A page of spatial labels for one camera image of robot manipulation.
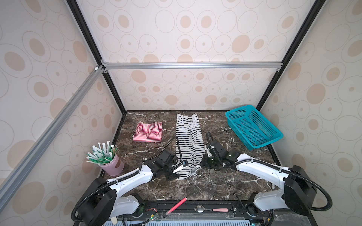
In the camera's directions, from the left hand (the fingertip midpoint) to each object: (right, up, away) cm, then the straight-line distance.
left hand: (181, 169), depth 83 cm
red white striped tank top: (-22, +21, +20) cm, 37 cm away
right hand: (+11, +3, -1) cm, 11 cm away
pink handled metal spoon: (+11, -19, -7) cm, 23 cm away
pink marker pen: (-2, -17, -9) cm, 19 cm away
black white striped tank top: (+7, +13, +17) cm, 23 cm away
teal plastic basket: (+56, +22, +25) cm, 65 cm away
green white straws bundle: (-43, +10, -6) cm, 45 cm away
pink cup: (-38, +2, -3) cm, 38 cm away
